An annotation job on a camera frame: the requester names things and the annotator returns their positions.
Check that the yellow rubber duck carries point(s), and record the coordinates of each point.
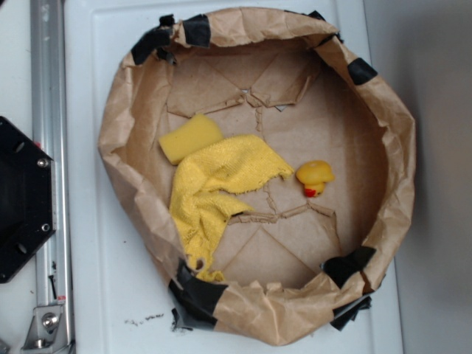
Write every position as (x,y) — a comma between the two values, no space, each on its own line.
(314,175)

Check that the brown paper bag bin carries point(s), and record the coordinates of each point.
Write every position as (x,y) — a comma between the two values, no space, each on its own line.
(292,263)

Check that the yellow towel cloth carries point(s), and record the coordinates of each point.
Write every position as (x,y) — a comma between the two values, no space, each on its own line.
(205,189)

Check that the yellow sponge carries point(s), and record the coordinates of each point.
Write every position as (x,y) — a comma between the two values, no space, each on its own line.
(198,132)

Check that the aluminium extrusion rail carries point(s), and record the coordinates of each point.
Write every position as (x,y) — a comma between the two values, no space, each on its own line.
(53,260)

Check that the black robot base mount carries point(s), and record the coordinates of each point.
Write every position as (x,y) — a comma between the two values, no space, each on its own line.
(27,220)

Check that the metal corner bracket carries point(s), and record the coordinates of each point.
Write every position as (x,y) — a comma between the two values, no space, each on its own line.
(47,331)

